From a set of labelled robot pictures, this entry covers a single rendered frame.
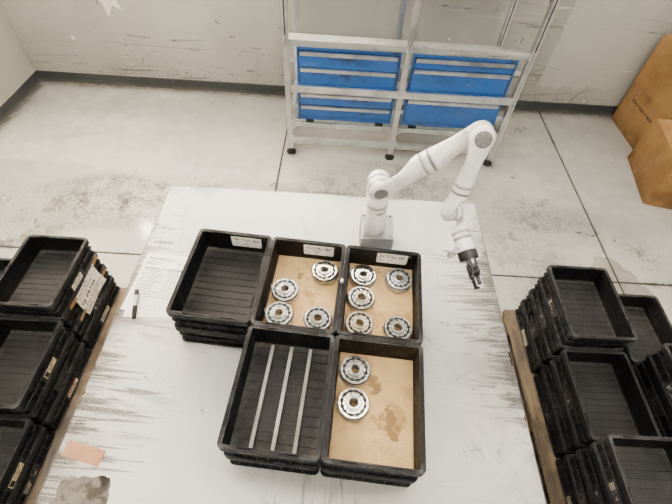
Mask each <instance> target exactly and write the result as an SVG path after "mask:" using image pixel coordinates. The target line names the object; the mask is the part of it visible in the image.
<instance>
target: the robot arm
mask: <svg viewBox="0 0 672 504"><path fill-rule="evenodd" d="M495 140H496V132H495V129H494V127H493V125H492V124H491V123H490V122H488V121H486V120H480V121H476V122H474V123H473V124H471V125H470V126H468V127H467V128H465V129H464V130H462V131H460V132H459V133H457V134H456V135H454V136H452V137H450V138H448V139H446V140H444V141H442V142H440V143H438V144H436V145H434V146H432V147H430V148H427V149H425V150H424V151H422V152H420V153H418V154H416V155H415V156H413V157H412V158H411V159H410V161H409V162H408V163H407V164H406V165H405V167H404V168H403V169H402V170H401V171H400V172H399V173H398V174H397V175H395V176H393V177H392V178H390V177H389V174H388V173H387V172H386V171H384V170H381V169H379V170H375V171H373V172H371V173H370V174H369V176H368V178H367V188H366V211H365V222H364V230H365V232H366V233H367V234H369V235H371V236H378V235H380V234H381V233H382V232H383V231H384V225H385V219H386V212H387V206H388V197H389V196H391V195H393V194H394V193H396V192H397V191H399V190H401V189H402V188H404V187H406V186H407V185H409V184H411V183H413V182H415V181H417V180H419V179H421V178H423V177H425V176H427V175H429V174H431V173H434V172H436V171H438V170H439V169H441V168H442V167H444V166H445V165H446V164H448V163H449V162H450V161H451V160H452V159H454V158H455V157H456V156H457V155H459V154H460V153H462V152H464V151H466V150H468V154H467V157H466V160H465V162H464V164H463V166H462V168H461V170H460V171H459V173H458V175H457V177H456V180H455V183H454V185H453V188H452V191H451V193H450V194H449V195H448V197H447V198H446V200H445V201H444V203H443V205H442V207H441V210H440V215H441V218H442V219H443V220H445V221H455V220H456V225H455V226H453V227H452V228H451V235H452V238H453V241H454V245H455V248H451V249H448V250H447V258H451V257H454V256H456V255H458V258H459V261H460V262H466V264H467V265H466V269H467V272H468V275H469V279H470V280H471V281H472V284H473V287H474V289H475V290H476V289H479V288H480V286H482V285H483V282H482V279H481V276H479V275H480V272H481V271H480V269H479V266H478V264H477V261H476V258H478V257H479V255H478V252H477V249H476V246H475V243H474V241H473V239H472V236H471V233H470V231H469V228H468V212H467V208H466V207H465V205H464V204H462V203H461V202H463V201H466V200H467V199H468V198H469V195H470V193H471V190H472V188H473V185H474V182H475V180H476V177H477V175H478V172H479V170H480V168H481V166H482V164H483V162H484V160H485V158H486V156H487V154H488V153H489V151H490V149H491V148H492V146H493V144H494V143H495Z"/></svg>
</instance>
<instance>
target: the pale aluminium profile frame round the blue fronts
mask: <svg viewBox="0 0 672 504"><path fill-rule="evenodd" d="M518 1H519V0H512V1H511V4H510V7H509V10H508V13H507V15H506V18H505V21H504V24H503V27H502V30H501V33H500V36H499V38H498V41H497V44H496V46H503V43H504V40H505V38H506V35H507V32H508V29H509V26H510V24H511V21H512V18H513V15H514V13H515V10H516V7H517V4H518ZM560 1H561V0H551V2H550V5H549V7H548V10H547V12H546V14H545V17H544V19H543V22H542V24H541V26H540V29H539V31H538V34H537V36H536V38H535V41H534V43H533V46H532V48H531V50H530V53H531V57H530V59H529V61H526V62H525V65H524V67H523V70H522V71H515V73H514V76H520V77H519V79H518V82H517V84H516V86H515V89H514V91H513V94H512V96H511V98H505V97H489V96H473V95H457V94H441V93H425V92H409V91H405V88H407V87H408V82H406V81H407V76H408V71H409V69H411V66H412V64H410V60H411V55H412V49H413V44H414V39H415V34H416V29H417V23H418V18H419V13H420V7H421V2H422V0H414V5H413V11H412V17H411V22H410V28H409V34H408V39H407V50H406V53H405V56H404V62H403V64H400V69H402V73H401V79H400V82H397V87H396V89H397V88H399V90H398V91H393V90H377V89H362V88H347V87H330V86H313V85H297V54H296V46H294V50H295V57H290V54H289V46H288V37H289V32H288V11H287V0H280V12H281V29H282V46H283V63H284V80H285V97H286V114H287V131H288V149H287V153H288V154H295V153H296V149H295V148H293V147H294V143H300V144H317V145H333V146H350V147H366V148H382V149H388V154H386V155H385V159H387V160H393V159H394V155H393V150H394V149H399V150H415V151H424V150H425V149H427V148H430V147H432V146H434V145H429V144H412V143H399V142H398V141H397V140H396V136H397V135H399V134H400V133H418V134H434V135H450V136H454V135H456V134H457V133H459V132H460V131H462V130H464V129H452V128H436V127H420V126H415V125H408V126H404V125H398V123H399V118H400V114H402V113H403V110H401V108H402V105H404V102H405V99H410V100H426V101H442V102H458V103H474V104H491V105H507V108H506V110H505V113H504V115H503V116H497V118H496V120H495V123H494V125H493V127H494V129H495V132H496V140H495V143H494V144H493V146H492V148H491V149H490V151H489V153H488V154H487V156H486V158H487V159H485V160H484V162H483V165H485V166H491V165H492V162H491V160H492V158H493V156H494V153H495V151H496V149H497V147H498V144H499V142H500V140H501V137H502V135H503V133H504V130H505V128H506V126H507V123H508V121H509V119H510V116H511V114H512V112H513V110H514V107H515V105H516V103H517V100H518V98H519V96H520V93H521V91H522V89H523V86H524V84H525V82H526V80H527V77H528V75H529V73H530V70H531V68H532V66H533V63H534V61H535V59H536V56H537V54H538V52H539V50H540V47H541V45H542V43H543V40H544V38H545V36H546V33H547V31H548V29H549V26H550V24H551V22H552V20H553V17H554V15H555V13H556V10H557V8H558V6H559V3H560ZM406 5H407V0H401V6H400V13H399V19H398V26H397V32H396V39H400V40H401V36H402V30H403V24H404V17H405V11H406ZM293 23H294V33H299V4H298V0H293ZM284 38H286V46H285V40H284ZM409 46H411V48H410V53H408V52H409ZM534 54H535V56H534V58H533V55H534ZM532 58H533V60H532ZM531 60H532V61H531ZM290 62H295V83H294V84H291V75H290ZM291 92H293V93H292V97H291ZM298 93H314V94H331V95H348V96H363V97H378V98H394V105H393V111H392V117H391V122H390V124H383V123H375V124H371V123H355V122H339V121H322V120H314V119H297V117H298ZM498 120H501V122H500V125H499V122H498ZM297 126H304V127H320V128H336V129H353V130H369V131H385V132H388V140H387V141H385V142H380V141H363V140H347V139H331V138H314V137H298V136H297V135H296V134H295V128H296V127H297Z"/></svg>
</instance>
